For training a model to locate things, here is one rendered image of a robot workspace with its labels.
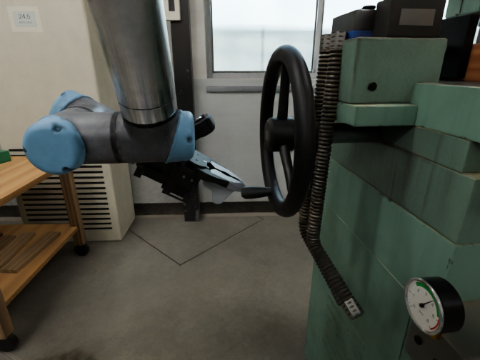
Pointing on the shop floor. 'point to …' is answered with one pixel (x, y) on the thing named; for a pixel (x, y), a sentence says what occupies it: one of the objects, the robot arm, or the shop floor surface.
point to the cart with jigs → (31, 236)
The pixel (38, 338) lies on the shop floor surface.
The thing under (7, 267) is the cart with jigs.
